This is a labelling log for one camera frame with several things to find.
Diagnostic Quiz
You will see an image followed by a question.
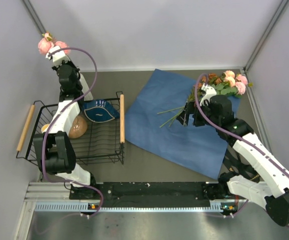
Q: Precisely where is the white ribbed ceramic vase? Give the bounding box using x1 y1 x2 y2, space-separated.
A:
80 73 94 101

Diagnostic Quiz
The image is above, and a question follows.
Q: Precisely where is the purple cable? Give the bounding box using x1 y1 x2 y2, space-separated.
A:
41 47 104 218
194 73 289 230

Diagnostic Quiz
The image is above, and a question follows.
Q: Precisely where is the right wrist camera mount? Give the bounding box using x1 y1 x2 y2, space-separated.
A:
199 83 217 106

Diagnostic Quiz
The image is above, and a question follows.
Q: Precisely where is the blue wrapping paper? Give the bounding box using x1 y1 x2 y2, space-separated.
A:
125 69 228 179

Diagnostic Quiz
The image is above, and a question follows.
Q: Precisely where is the brown ceramic bowl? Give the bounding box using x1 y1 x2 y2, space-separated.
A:
68 115 88 139

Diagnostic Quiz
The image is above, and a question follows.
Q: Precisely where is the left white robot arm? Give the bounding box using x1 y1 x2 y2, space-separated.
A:
33 60 98 199

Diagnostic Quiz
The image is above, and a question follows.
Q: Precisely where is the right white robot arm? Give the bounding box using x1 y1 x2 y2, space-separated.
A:
177 95 289 227

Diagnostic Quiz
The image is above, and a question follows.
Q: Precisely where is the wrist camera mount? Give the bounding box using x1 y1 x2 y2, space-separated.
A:
45 46 70 67
199 83 217 106

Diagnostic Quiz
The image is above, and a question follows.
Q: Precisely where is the aluminium slotted rail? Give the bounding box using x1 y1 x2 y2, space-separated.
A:
24 182 289 213

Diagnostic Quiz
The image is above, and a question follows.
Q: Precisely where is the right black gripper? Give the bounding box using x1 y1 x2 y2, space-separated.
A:
176 100 221 129

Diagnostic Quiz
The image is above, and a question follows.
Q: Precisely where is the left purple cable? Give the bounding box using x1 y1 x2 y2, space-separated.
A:
41 47 104 218

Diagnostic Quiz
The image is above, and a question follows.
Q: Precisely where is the black wire dish basket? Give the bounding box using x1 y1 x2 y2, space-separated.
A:
15 100 124 166

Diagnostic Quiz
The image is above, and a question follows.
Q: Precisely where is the yellow cup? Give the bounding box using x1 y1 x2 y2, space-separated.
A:
41 123 50 133

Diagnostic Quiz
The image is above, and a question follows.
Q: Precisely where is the pink and brown flower bouquet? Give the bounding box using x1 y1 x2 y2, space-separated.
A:
157 70 253 128

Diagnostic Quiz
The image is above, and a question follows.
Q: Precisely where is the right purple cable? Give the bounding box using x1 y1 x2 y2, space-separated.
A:
194 73 289 230

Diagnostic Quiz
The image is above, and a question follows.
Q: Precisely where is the blue leaf-pattern plate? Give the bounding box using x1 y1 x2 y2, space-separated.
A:
83 99 120 123

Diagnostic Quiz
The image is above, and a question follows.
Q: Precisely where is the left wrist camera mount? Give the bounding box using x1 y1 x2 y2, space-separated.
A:
45 46 70 67

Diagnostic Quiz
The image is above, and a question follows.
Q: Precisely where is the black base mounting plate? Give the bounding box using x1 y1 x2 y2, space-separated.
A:
69 181 225 208

